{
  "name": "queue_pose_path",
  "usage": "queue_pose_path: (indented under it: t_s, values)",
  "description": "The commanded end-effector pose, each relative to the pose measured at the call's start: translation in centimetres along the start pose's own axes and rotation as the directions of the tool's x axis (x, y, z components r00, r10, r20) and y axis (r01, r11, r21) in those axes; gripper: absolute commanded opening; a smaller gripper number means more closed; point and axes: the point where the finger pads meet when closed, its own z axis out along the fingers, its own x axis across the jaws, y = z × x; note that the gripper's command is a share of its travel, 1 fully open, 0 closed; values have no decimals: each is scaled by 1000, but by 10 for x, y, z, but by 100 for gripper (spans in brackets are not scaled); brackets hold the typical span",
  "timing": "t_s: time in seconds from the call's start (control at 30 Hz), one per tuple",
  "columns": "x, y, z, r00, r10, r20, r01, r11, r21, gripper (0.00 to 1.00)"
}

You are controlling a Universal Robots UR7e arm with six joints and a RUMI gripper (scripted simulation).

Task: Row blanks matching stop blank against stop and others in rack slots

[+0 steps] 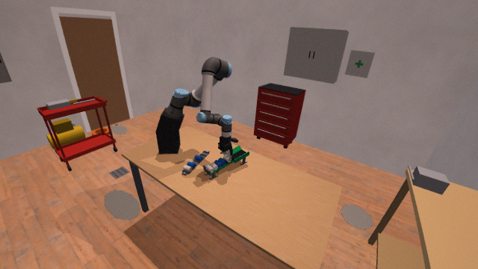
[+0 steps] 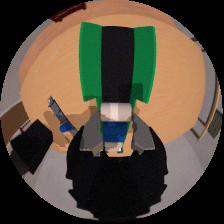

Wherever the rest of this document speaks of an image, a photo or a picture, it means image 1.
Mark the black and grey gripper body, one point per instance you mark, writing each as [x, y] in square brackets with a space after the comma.
[224, 145]

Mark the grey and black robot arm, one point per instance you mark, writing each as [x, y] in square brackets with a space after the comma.
[212, 69]

